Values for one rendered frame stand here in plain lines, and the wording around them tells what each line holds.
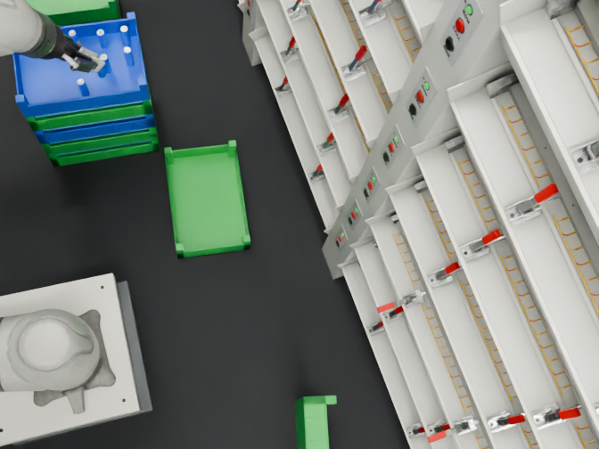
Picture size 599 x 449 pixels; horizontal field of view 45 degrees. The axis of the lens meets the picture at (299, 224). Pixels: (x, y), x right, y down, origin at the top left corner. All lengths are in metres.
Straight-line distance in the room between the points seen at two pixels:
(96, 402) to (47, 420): 0.11
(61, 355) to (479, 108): 0.92
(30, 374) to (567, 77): 1.11
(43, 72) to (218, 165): 0.55
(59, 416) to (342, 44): 1.02
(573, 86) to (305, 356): 1.32
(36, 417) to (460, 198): 1.07
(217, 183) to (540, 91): 1.38
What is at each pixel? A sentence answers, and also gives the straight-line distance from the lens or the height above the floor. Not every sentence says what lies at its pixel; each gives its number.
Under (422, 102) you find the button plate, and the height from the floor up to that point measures 1.02.
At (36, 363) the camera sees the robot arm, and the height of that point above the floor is 0.52.
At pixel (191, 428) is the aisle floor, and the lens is 1.98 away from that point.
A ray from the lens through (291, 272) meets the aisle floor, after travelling 2.05.
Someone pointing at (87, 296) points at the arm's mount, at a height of 0.25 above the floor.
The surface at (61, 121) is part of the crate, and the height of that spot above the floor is 0.27.
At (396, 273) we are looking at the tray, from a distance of 1.53.
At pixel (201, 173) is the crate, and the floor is 0.00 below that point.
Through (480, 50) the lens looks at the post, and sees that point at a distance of 0.93.
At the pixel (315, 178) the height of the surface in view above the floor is 0.17.
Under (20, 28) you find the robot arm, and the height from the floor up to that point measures 0.80.
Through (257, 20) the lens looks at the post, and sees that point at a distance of 2.06.
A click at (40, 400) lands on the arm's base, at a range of 1.77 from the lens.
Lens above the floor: 1.98
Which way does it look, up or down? 72 degrees down
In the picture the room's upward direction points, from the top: 19 degrees clockwise
